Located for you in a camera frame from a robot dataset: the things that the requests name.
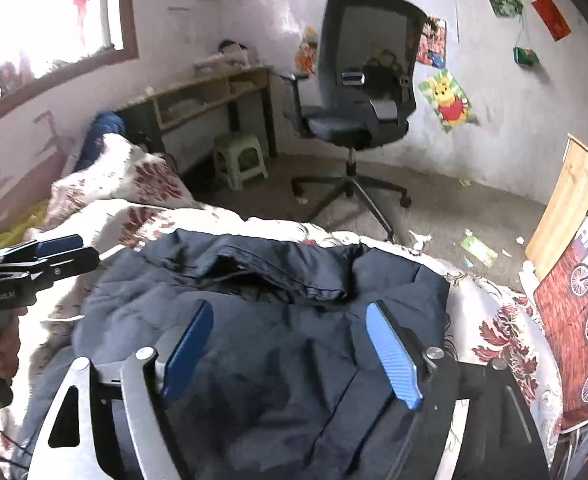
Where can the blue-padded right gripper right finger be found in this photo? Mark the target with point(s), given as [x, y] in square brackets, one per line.
[500, 439]

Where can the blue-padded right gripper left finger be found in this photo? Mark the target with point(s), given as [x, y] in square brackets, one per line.
[78, 439]

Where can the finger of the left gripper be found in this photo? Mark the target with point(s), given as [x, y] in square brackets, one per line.
[44, 272]
[35, 250]

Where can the dark navy puffer jacket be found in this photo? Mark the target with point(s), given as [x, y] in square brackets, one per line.
[289, 385]

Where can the person's left hand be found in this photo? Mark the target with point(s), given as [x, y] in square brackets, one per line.
[10, 344]

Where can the floral satin bed quilt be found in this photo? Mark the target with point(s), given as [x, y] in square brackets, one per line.
[128, 198]

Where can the blue pillow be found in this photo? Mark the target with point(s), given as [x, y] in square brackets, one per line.
[92, 148]

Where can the blue bicycle print curtain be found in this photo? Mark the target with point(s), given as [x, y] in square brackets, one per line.
[561, 300]

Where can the wooden desk with shelf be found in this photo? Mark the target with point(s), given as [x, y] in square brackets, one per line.
[182, 121]

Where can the green plastic stool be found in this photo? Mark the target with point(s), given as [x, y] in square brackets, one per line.
[238, 157]

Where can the light wooden board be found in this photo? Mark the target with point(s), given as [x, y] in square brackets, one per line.
[565, 212]

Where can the small cartoon sticker poster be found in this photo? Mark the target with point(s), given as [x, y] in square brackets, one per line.
[306, 55]

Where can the Winnie the Pooh poster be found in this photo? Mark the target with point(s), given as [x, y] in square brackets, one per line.
[447, 99]

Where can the black mesh office chair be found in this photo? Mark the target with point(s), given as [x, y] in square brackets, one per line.
[366, 59]

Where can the cartoon anime poster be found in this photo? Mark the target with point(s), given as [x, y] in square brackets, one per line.
[432, 47]

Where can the window with brown frame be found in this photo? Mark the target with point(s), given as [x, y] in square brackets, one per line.
[44, 43]

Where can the green hanging wall pouch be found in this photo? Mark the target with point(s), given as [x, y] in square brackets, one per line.
[526, 58]

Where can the red paper on wall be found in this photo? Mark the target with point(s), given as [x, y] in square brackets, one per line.
[553, 20]

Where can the green photo on wall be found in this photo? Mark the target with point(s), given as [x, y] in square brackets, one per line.
[506, 8]

